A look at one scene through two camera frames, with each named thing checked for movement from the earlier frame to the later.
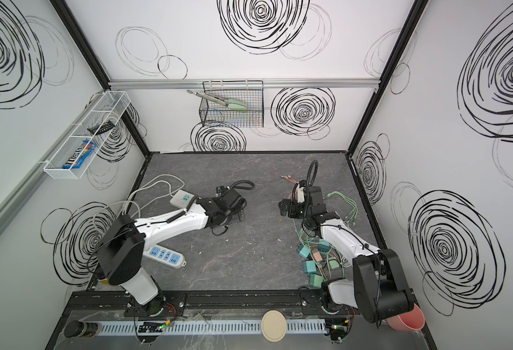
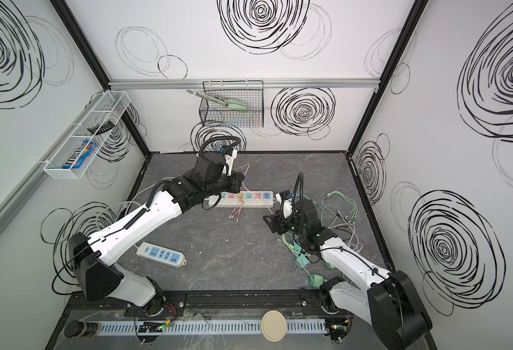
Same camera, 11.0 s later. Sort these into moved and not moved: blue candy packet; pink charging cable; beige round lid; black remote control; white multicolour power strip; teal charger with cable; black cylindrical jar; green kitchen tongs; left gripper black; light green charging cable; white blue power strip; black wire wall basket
Moved: left gripper black; pink charging cable; teal charger with cable; white multicolour power strip
Not moved: black wire wall basket; green kitchen tongs; beige round lid; blue candy packet; black cylindrical jar; black remote control; white blue power strip; light green charging cable
